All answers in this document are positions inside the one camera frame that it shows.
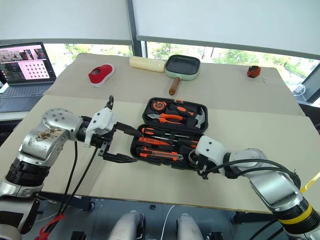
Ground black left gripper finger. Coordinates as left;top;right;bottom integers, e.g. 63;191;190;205
103;152;138;164
115;121;144;138

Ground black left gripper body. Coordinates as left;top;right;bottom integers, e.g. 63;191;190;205
90;122;119;161

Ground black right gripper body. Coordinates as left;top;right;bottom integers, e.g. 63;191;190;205
189;152;219;179

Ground orange utility knife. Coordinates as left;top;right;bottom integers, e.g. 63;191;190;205
139;146;185;161

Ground orange tool black print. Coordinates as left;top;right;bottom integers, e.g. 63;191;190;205
138;136;174;148

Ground black plastic tool case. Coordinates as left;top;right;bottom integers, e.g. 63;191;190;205
130;96;210;172

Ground orange black tape measure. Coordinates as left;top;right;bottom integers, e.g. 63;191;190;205
151;99;167;111

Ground orange black claw hammer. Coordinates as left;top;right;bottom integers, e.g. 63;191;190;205
169;103;208;130

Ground grey rounded robot leg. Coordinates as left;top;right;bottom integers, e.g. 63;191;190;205
175;213;204;240
109;210;147;240

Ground red slipper white sole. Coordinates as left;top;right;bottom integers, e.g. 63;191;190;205
88;63;117;89

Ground cream plastic cylinder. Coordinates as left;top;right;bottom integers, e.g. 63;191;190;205
129;55;167;74

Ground green square frying pan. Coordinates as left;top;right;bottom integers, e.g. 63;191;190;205
163;54;202;97

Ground dark window mullion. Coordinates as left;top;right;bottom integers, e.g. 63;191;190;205
126;0;148;58

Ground red zip tie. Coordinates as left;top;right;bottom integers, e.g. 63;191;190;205
34;214;64;240

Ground small red black object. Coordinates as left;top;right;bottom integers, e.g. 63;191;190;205
246;65;262;79

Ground open laptop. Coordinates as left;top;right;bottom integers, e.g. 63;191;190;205
0;41;57;114

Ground white charger block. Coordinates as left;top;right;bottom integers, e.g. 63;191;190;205
292;83;307;96

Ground white roller blind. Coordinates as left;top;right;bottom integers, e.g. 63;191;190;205
131;0;320;61
0;0;135;46

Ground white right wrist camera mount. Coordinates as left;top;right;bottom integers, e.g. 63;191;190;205
194;134;231;176

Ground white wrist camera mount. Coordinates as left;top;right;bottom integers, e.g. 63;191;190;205
194;134;231;176
84;107;118;148

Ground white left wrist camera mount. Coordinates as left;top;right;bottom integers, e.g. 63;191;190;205
84;107;118;148

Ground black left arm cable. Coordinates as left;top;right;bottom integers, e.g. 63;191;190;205
49;146;99;227
44;140;78;237

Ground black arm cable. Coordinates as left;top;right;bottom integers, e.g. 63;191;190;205
199;158;302;240
196;163;301;240
44;140;78;237
49;146;99;227

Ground orange handled pliers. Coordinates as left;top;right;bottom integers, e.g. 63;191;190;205
146;112;187;125

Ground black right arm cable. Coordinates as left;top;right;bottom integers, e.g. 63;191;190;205
196;163;301;240
199;158;302;240

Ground thin white cable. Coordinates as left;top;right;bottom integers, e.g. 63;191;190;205
161;204;176;240

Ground black table frame bar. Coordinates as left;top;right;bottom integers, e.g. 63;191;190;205
37;193;95;212

